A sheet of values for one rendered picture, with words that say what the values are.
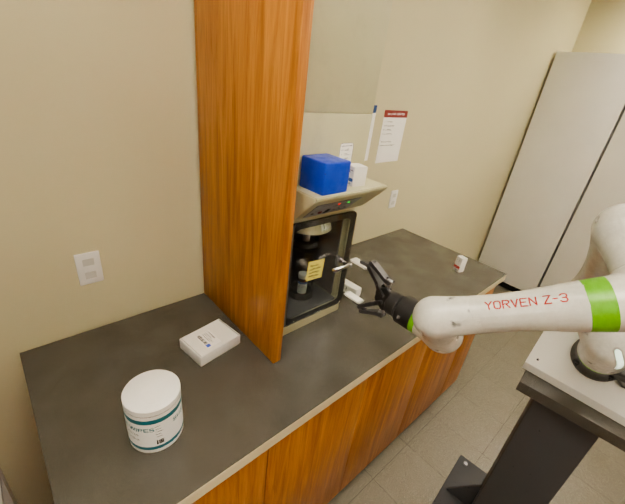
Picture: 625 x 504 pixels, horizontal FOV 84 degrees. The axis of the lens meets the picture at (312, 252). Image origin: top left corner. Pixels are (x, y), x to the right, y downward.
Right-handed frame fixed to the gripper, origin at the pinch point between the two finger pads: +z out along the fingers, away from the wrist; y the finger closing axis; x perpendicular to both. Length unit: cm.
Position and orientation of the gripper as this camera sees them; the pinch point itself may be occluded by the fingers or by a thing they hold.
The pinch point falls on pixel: (351, 277)
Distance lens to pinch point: 121.3
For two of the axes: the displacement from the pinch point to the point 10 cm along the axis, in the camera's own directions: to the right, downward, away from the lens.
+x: -7.4, 2.3, -6.3
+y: 1.1, -8.8, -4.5
